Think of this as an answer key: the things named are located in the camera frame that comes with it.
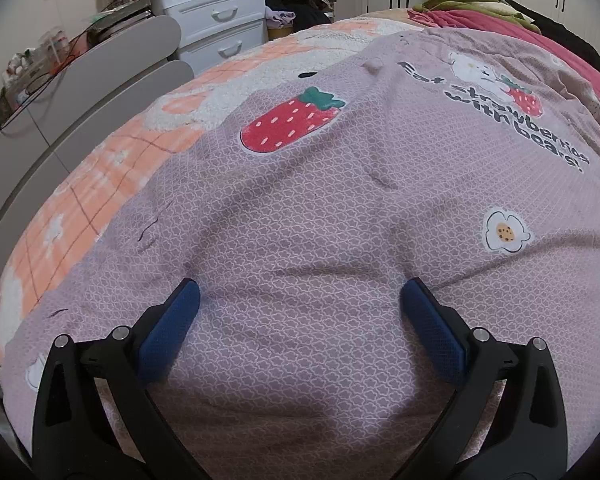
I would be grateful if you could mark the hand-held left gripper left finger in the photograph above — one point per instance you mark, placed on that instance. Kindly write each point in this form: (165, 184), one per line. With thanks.
(167, 330)

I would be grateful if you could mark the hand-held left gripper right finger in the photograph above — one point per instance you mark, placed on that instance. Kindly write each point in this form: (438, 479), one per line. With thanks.
(432, 325)

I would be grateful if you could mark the pile of dark clothes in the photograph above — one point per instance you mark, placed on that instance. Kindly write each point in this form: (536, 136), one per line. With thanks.
(305, 10)

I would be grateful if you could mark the pink strawberry print blanket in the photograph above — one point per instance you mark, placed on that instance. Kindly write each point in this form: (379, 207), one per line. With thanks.
(305, 210)

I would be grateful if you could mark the pile of desk clutter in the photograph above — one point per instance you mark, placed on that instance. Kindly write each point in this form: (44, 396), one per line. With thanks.
(35, 75)

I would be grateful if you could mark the pink quilt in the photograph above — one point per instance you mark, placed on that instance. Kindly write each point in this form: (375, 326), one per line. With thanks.
(460, 20)

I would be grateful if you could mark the black electronic device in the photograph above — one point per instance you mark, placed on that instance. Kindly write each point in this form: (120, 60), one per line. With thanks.
(120, 20)

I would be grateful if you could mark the black garment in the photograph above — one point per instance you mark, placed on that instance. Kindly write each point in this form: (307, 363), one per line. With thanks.
(570, 40)

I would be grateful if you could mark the white drawer cabinet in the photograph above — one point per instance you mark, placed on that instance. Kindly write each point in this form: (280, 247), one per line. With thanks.
(220, 15)

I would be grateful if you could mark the green blanket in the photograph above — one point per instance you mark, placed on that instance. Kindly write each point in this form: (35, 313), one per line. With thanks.
(480, 7)

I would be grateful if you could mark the lilac cloth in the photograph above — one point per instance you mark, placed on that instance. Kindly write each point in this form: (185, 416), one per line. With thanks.
(280, 19)

